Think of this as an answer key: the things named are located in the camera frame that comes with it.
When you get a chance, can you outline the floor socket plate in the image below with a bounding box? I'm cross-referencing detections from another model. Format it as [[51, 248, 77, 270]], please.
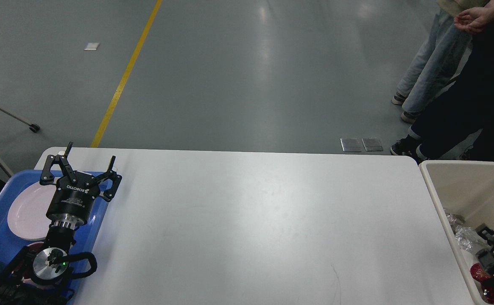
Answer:
[[340, 138, 363, 153], [361, 138, 384, 151]]

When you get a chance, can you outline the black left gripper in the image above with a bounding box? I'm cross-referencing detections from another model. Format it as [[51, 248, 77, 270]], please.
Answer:
[[39, 141, 123, 227]]

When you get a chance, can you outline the pink plate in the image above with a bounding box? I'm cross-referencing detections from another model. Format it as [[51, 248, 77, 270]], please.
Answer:
[[8, 179, 56, 241]]

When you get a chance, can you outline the pink mug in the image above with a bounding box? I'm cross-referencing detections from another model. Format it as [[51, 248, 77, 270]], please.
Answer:
[[21, 241, 69, 290]]

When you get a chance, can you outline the aluminium foil tray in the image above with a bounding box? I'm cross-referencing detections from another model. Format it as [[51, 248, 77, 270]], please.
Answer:
[[445, 211, 490, 255]]

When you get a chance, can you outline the beige plastic bin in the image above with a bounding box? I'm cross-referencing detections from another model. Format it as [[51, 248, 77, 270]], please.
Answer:
[[419, 160, 494, 305]]

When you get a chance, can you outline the crushed red can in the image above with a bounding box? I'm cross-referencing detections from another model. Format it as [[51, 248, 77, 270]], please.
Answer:
[[470, 263, 494, 304]]

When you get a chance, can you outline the floor socket plate left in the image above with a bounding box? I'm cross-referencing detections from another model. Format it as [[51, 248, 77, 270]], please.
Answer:
[[340, 138, 363, 153]]

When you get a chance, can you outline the person in light jeans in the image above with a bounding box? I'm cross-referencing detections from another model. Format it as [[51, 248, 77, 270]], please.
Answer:
[[391, 0, 489, 124]]

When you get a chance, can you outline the floor socket plate right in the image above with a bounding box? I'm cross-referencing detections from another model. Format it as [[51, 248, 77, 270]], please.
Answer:
[[361, 138, 384, 151]]

